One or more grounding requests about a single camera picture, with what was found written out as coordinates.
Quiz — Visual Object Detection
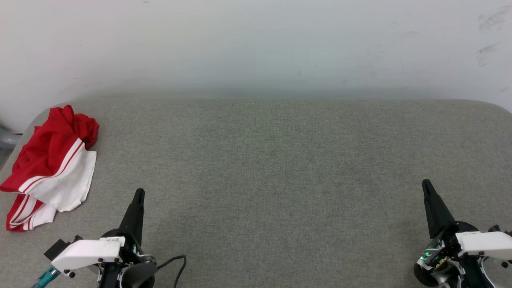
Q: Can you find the thin black cable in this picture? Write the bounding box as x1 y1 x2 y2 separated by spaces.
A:
157 255 187 288

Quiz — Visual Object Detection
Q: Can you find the red white basketball jersey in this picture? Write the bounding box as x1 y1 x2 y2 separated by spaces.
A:
0 105 100 232

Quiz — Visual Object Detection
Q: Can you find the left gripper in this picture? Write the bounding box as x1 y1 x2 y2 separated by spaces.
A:
51 188 158 288

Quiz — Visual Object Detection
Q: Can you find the teal left camera connector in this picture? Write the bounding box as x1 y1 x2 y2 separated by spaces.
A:
31 266 61 288

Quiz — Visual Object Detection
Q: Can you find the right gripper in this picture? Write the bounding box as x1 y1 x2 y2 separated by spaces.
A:
413 179 512 288

